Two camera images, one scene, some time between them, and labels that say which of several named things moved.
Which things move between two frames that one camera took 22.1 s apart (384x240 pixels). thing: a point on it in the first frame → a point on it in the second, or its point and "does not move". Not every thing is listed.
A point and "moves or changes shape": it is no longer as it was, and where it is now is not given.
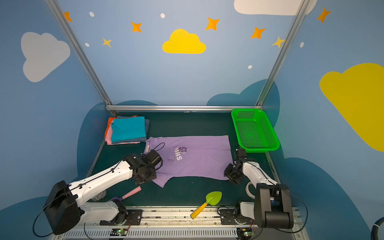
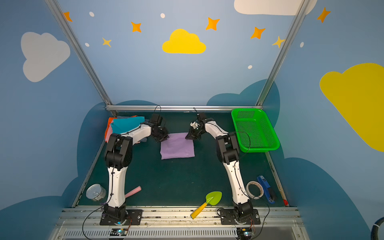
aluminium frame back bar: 207,107 does not move
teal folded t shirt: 127,128 does not move
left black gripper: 149,173 → 161,133
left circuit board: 118,232 does not move
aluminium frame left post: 62,22 does not move
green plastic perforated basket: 254,132 does not move
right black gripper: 231,174 → 194,133
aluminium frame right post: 290,36 does not move
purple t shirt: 201,157 moves or changes shape
